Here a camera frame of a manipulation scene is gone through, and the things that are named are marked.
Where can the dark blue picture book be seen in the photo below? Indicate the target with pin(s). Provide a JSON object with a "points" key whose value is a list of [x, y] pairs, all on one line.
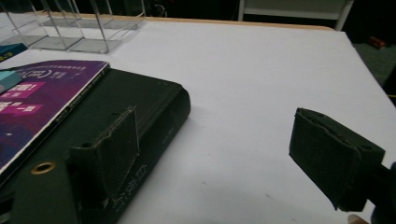
{"points": [[11, 49]]}

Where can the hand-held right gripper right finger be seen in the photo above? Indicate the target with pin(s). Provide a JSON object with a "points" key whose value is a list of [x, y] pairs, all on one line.
{"points": [[333, 161]]}

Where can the black hardcover book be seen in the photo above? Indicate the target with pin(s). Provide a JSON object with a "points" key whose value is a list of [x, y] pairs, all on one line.
{"points": [[149, 102]]}

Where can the small red object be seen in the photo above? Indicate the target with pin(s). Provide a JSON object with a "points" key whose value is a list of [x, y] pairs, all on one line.
{"points": [[376, 42]]}

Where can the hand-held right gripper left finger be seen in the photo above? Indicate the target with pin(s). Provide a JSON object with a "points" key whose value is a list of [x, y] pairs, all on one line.
{"points": [[115, 155]]}

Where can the clear acrylic book rack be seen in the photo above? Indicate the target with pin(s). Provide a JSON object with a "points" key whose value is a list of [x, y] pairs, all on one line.
{"points": [[74, 31]]}

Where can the purple paperback book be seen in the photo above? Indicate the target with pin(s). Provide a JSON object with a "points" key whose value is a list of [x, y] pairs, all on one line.
{"points": [[46, 102]]}

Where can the white metal stand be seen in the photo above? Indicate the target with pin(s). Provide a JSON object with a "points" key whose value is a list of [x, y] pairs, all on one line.
{"points": [[295, 11]]}

